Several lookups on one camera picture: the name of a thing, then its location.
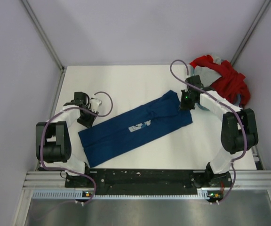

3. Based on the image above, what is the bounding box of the blue t shirt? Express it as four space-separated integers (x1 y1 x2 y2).
79 90 192 167

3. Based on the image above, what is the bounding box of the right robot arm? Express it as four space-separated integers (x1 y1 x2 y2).
180 75 258 186

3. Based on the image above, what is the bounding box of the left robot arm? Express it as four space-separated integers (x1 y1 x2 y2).
36 92 102 187

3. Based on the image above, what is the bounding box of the grey t shirt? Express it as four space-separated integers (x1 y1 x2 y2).
191 55 223 87

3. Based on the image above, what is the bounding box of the red t shirt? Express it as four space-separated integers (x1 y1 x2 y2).
190 56 251 107

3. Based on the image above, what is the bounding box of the light blue laundry basket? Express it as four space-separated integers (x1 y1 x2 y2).
190 65 241 111

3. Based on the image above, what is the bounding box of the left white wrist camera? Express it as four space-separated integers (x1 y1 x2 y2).
88 98 102 113

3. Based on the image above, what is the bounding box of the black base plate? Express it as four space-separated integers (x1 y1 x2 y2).
65 169 232 195

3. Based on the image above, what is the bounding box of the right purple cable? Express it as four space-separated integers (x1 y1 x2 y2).
169 59 248 205

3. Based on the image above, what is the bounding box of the light blue cable duct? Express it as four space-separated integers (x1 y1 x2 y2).
32 190 222 201

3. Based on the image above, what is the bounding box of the aluminium frame rail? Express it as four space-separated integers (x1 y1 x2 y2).
23 170 271 190

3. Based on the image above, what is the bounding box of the right aluminium corner post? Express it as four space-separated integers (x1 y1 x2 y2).
230 0 271 66

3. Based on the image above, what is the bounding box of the aluminium corner post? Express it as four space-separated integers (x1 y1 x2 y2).
20 0 65 71
230 0 271 66

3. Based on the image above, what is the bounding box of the left aluminium corner post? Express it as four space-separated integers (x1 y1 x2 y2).
20 0 65 71

